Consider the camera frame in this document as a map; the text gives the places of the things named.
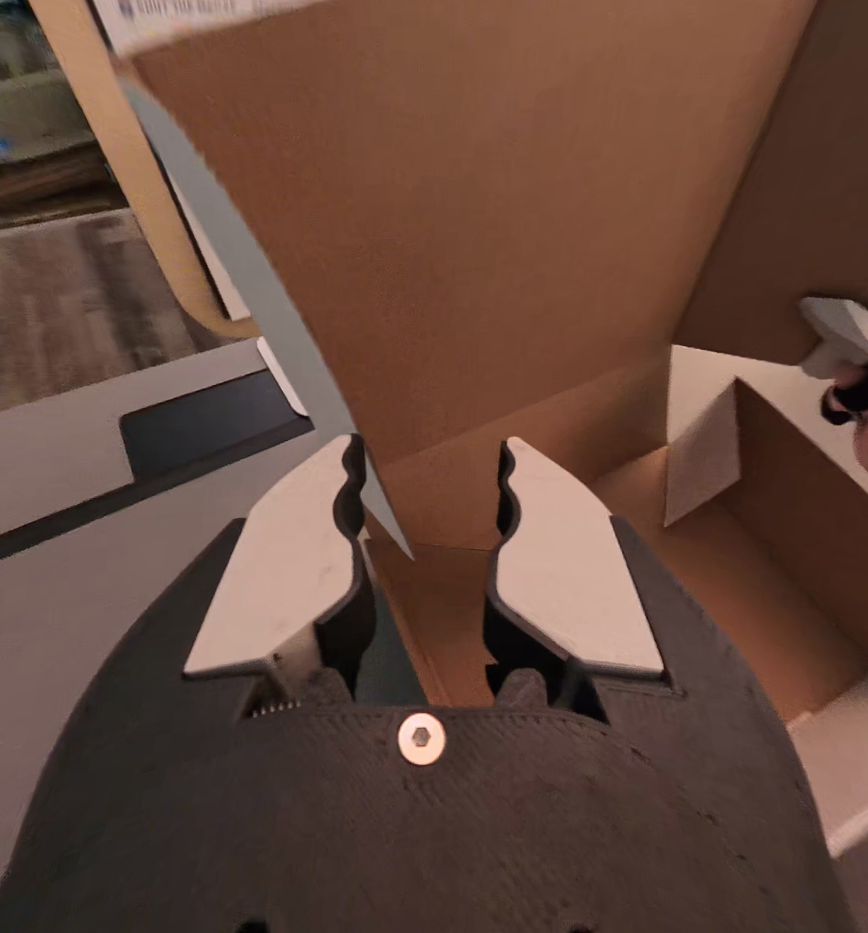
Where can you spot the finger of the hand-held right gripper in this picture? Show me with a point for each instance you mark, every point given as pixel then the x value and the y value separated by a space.
pixel 845 328

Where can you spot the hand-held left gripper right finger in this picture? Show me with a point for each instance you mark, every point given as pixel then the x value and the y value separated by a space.
pixel 572 583

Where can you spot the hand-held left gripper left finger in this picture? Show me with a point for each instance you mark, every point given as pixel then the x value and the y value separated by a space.
pixel 281 576

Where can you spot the white cardboard box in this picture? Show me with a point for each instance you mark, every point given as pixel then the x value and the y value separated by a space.
pixel 477 255

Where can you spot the instruction sheet on stand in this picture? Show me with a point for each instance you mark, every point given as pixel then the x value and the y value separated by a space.
pixel 135 182

